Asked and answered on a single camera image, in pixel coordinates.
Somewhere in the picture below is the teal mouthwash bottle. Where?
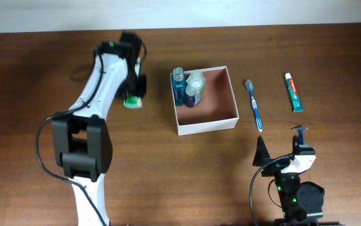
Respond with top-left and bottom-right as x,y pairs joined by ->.
171,67 -> 185,106

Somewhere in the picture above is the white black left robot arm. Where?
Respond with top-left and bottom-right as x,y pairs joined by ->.
51,32 -> 146,225

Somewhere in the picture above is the green red toothpaste tube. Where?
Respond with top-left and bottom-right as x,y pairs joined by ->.
285,73 -> 303,112

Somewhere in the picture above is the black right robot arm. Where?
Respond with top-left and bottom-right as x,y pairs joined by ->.
249,136 -> 325,225

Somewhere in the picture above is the green white soap packet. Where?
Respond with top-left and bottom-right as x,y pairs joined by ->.
124,96 -> 143,109

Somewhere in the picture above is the blue disposable razor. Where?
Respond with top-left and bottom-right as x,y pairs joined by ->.
292,126 -> 308,145

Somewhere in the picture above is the white cardboard box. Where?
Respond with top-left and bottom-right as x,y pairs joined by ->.
174,66 -> 239,136

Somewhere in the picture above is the clear purple sanitizer bottle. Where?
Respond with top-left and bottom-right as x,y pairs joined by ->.
184,70 -> 205,108

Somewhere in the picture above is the blue white toothbrush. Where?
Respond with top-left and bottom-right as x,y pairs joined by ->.
245,80 -> 263,132

